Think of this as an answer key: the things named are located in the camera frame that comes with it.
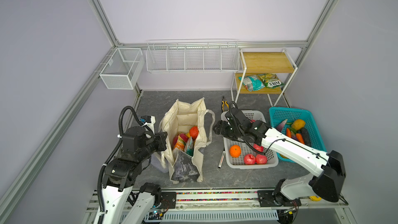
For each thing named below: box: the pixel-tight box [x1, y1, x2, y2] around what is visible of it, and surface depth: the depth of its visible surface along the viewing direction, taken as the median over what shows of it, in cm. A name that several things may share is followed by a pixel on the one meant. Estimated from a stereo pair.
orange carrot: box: [295, 132, 305, 145], surface depth 94 cm
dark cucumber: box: [301, 127, 312, 147], surface depth 92 cm
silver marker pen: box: [218, 149, 226, 169], surface depth 86 cm
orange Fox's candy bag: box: [174, 135, 187, 151], surface depth 79 cm
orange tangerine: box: [229, 144, 243, 159], surface depth 86 cm
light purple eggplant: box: [275, 118, 288, 133], surface depth 100 cm
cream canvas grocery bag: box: [159, 97, 216, 184], surface depth 75 cm
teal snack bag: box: [238, 74, 266, 92], surface depth 101 cm
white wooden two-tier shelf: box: [230, 48, 299, 107], surface depth 95 cm
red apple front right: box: [255, 154, 268, 165], surface depth 82 cm
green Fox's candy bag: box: [257, 73, 286, 89], surface depth 103 cm
